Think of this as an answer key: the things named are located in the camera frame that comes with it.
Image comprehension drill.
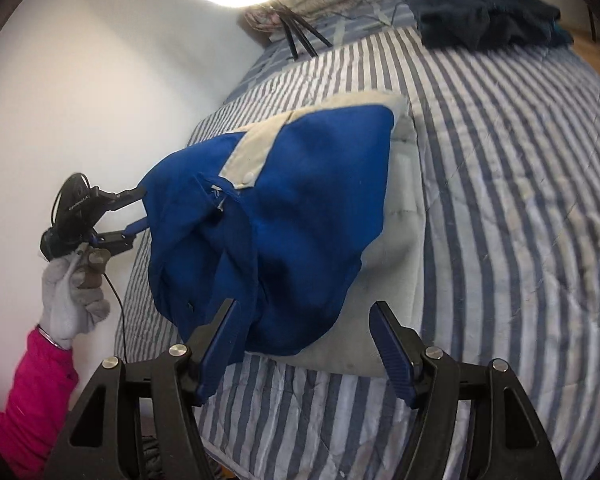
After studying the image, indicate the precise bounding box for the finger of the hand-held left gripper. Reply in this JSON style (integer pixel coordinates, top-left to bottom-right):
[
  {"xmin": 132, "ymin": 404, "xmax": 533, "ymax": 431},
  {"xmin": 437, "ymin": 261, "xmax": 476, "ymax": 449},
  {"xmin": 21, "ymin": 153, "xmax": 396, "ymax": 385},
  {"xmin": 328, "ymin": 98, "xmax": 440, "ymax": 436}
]
[
  {"xmin": 112, "ymin": 185, "xmax": 147, "ymax": 207},
  {"xmin": 104, "ymin": 217, "xmax": 151, "ymax": 253}
]

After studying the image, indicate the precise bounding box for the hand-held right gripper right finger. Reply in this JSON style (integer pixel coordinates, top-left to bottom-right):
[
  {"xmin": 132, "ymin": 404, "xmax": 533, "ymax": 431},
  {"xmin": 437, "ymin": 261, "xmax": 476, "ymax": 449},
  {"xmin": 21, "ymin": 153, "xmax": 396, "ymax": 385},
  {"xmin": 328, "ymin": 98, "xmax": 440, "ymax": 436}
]
[{"xmin": 369, "ymin": 301, "xmax": 563, "ymax": 480}]

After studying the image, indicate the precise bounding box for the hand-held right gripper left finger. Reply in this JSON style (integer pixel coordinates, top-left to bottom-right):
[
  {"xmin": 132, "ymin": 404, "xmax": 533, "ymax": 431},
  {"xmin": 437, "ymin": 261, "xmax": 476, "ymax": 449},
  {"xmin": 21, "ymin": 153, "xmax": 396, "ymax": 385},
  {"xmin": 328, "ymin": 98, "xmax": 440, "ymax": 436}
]
[{"xmin": 45, "ymin": 298, "xmax": 241, "ymax": 480}]

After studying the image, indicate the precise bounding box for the beige and blue jacket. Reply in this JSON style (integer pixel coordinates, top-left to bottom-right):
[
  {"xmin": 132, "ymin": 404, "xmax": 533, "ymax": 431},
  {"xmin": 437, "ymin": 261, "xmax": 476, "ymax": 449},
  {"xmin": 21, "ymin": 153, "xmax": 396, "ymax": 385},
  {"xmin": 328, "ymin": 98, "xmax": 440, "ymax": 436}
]
[{"xmin": 142, "ymin": 91, "xmax": 426, "ymax": 378}]

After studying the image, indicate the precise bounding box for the person's left forearm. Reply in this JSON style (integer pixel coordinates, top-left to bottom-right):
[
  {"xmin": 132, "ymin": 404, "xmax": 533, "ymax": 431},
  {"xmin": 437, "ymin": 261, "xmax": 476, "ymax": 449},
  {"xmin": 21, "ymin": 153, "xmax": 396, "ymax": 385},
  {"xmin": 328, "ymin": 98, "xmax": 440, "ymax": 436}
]
[{"xmin": 0, "ymin": 327, "xmax": 81, "ymax": 480}]

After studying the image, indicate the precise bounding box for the pile of dark clothes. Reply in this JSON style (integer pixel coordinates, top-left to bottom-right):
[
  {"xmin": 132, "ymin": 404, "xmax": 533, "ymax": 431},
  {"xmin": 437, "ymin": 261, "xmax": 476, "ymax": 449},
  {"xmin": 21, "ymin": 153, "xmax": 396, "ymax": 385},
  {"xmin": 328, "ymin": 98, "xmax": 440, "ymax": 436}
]
[{"xmin": 410, "ymin": 0, "xmax": 576, "ymax": 51}]

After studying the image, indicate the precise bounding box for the person's left hand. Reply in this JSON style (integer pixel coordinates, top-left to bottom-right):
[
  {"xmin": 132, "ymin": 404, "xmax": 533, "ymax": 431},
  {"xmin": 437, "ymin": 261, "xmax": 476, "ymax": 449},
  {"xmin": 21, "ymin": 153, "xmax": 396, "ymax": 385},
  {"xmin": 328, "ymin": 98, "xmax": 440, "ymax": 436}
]
[{"xmin": 37, "ymin": 242, "xmax": 112, "ymax": 351}]

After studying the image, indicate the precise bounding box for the blue striped blanket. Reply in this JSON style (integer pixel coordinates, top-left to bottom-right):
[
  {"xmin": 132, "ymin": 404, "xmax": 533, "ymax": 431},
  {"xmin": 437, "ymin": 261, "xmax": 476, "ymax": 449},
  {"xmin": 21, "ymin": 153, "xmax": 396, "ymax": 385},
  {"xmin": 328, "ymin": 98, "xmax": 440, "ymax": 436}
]
[{"xmin": 112, "ymin": 27, "xmax": 600, "ymax": 480}]

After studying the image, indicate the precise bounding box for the black tripod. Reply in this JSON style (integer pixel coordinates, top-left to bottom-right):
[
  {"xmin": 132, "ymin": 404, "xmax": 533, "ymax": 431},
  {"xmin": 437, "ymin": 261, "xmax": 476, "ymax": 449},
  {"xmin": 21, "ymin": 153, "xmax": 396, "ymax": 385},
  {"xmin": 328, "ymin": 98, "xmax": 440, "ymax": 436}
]
[{"xmin": 267, "ymin": 2, "xmax": 333, "ymax": 61}]

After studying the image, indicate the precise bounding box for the checked blue grey bedsheet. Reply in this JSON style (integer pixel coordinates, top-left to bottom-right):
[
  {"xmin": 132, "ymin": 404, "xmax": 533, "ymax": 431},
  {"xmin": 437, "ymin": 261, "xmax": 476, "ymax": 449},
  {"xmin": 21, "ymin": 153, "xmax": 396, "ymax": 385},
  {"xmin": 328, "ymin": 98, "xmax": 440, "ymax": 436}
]
[{"xmin": 240, "ymin": 0, "xmax": 481, "ymax": 76}]

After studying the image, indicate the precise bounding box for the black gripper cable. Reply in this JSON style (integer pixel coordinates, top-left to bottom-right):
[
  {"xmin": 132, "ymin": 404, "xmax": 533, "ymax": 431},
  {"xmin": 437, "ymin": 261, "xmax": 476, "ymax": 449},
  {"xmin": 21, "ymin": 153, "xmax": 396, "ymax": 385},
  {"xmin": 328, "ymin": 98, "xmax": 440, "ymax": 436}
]
[{"xmin": 102, "ymin": 270, "xmax": 127, "ymax": 363}]

